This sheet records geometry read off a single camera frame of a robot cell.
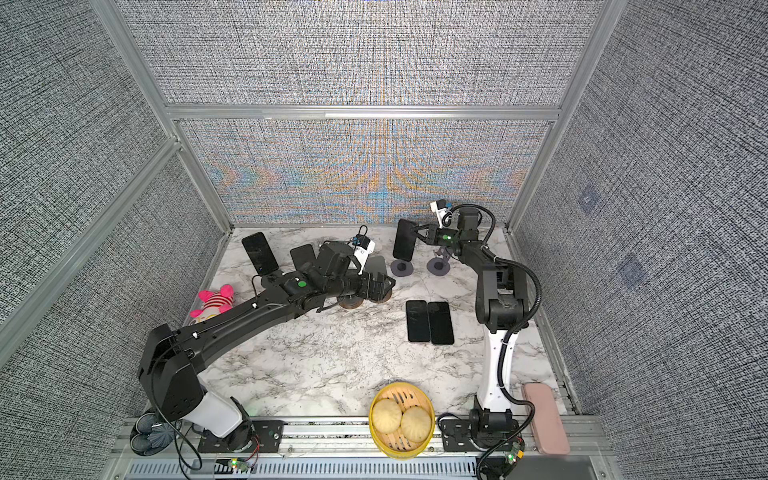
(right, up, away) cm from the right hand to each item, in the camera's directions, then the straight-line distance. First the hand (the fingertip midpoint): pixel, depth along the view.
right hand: (414, 230), depth 99 cm
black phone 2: (-36, -8, -6) cm, 37 cm away
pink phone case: (+30, -50, -26) cm, 63 cm away
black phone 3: (-3, -3, 0) cm, 5 cm away
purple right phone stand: (+10, -12, +7) cm, 17 cm away
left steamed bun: (-9, -47, -28) cm, 55 cm away
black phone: (-50, -8, -3) cm, 51 cm away
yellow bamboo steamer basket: (-7, -53, -29) cm, 61 cm away
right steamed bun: (-3, -48, -29) cm, 56 cm away
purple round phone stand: (-4, -13, +7) cm, 15 cm away
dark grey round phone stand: (-49, -18, +4) cm, 53 cm away
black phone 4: (+8, -30, -4) cm, 31 cm away
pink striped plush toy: (-62, -23, -8) cm, 67 cm away
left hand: (-10, -14, -22) cm, 28 cm away
